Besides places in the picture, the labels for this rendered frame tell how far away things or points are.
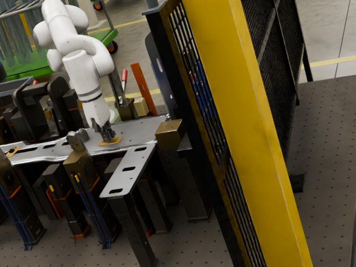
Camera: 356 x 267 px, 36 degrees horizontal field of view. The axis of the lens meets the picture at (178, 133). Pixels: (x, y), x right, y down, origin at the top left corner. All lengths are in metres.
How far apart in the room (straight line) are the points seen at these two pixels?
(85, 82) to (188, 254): 0.66
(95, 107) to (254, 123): 0.77
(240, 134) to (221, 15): 0.28
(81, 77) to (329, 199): 0.90
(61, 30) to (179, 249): 0.86
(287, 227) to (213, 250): 0.42
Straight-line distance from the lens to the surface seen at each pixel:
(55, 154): 2.06
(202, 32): 1.17
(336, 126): 2.24
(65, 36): 1.97
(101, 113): 1.90
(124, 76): 2.16
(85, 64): 1.84
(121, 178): 1.70
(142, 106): 2.05
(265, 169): 1.30
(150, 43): 1.78
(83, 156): 1.86
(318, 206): 1.82
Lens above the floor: 1.77
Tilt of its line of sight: 25 degrees down
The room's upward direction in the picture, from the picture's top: 20 degrees counter-clockwise
